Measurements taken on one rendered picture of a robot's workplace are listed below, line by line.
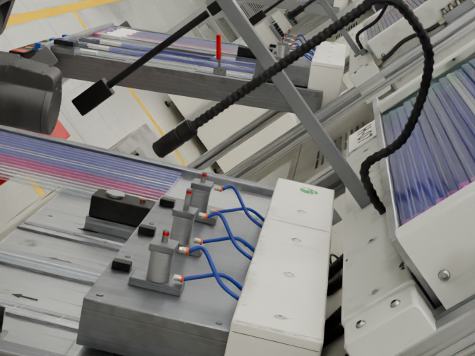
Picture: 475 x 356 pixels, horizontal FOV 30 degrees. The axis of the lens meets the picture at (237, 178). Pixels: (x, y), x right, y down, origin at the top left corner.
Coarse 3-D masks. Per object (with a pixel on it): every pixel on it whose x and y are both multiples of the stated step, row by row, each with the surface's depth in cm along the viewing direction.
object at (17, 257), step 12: (0, 252) 97; (12, 252) 97; (24, 252) 97; (24, 264) 96; (36, 264) 96; (48, 264) 96; (60, 264) 96; (72, 264) 97; (72, 276) 96; (84, 276) 96; (96, 276) 96
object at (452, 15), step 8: (456, 0) 201; (464, 0) 201; (456, 8) 201; (464, 8) 201; (472, 8) 200; (448, 16) 202; (456, 16) 202; (440, 24) 203; (448, 24) 202; (408, 40) 205; (392, 48) 206; (376, 64) 207
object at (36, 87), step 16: (0, 64) 89; (16, 64) 91; (32, 64) 92; (0, 80) 91; (16, 80) 91; (32, 80) 91; (48, 80) 90; (0, 96) 90; (16, 96) 90; (32, 96) 90; (48, 96) 91; (0, 112) 91; (16, 112) 91; (32, 112) 91; (48, 112) 91; (16, 128) 93; (32, 128) 92; (48, 128) 92
